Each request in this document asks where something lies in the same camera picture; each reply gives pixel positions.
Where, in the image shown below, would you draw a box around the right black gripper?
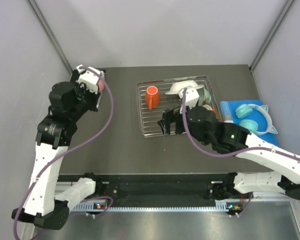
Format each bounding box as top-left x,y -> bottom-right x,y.
157,101 -> 210,146

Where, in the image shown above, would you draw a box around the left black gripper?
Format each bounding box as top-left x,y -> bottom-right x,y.
70,80 -> 102,121

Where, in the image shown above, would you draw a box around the metal wire dish rack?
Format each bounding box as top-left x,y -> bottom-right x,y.
136,75 -> 222,138

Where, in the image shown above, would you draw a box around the pink plastic cup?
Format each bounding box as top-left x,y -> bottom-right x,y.
97,78 -> 105,92

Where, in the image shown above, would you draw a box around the orange white mug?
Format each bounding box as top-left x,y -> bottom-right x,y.
145,85 -> 160,111

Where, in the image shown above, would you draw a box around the white blue-rimmed plate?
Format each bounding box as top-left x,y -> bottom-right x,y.
165,80 -> 204,95

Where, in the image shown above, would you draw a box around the small white bowl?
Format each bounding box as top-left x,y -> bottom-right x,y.
202,104 -> 219,121

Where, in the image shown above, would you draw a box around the green ceramic bowl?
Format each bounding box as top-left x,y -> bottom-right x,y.
197,87 -> 212,106

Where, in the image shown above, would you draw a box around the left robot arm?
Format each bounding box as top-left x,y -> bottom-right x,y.
12,81 -> 104,230

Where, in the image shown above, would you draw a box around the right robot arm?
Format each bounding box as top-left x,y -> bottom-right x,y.
157,106 -> 300,201

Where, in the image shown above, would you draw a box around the black tray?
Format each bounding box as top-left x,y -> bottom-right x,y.
70,67 -> 105,83

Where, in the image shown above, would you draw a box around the blue folder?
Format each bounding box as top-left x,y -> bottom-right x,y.
219,99 -> 279,147

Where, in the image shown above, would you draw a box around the teal cat-ear headphones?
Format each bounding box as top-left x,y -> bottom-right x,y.
234,103 -> 278,137

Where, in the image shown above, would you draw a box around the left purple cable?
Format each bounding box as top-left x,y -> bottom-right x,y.
12,65 -> 115,240

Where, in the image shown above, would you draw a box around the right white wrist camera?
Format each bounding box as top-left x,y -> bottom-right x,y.
178,87 -> 200,109

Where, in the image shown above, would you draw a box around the aluminium rail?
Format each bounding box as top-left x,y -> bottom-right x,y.
55,181 -> 77,194

